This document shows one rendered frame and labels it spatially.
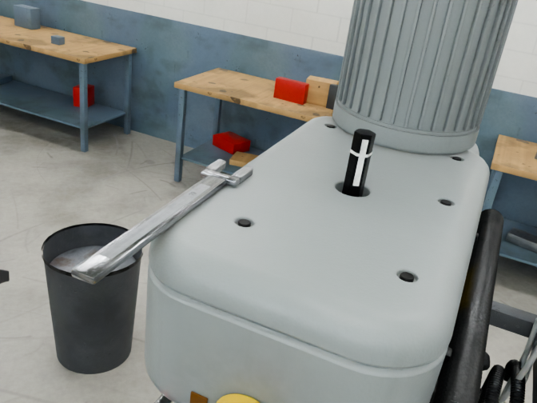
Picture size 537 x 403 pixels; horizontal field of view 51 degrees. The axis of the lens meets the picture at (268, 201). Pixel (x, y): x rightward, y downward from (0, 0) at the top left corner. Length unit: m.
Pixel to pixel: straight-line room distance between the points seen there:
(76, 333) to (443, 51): 2.47
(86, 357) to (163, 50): 3.49
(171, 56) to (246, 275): 5.32
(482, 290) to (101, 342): 2.46
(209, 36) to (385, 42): 4.78
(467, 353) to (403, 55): 0.35
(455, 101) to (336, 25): 4.27
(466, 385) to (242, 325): 0.20
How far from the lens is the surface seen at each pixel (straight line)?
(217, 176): 0.56
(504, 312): 0.97
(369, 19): 0.74
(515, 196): 5.05
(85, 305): 2.80
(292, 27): 5.12
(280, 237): 0.48
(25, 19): 6.37
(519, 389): 0.98
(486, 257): 0.72
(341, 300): 0.42
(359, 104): 0.75
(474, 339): 0.58
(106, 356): 3.03
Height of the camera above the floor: 2.13
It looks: 26 degrees down
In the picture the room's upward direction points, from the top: 8 degrees clockwise
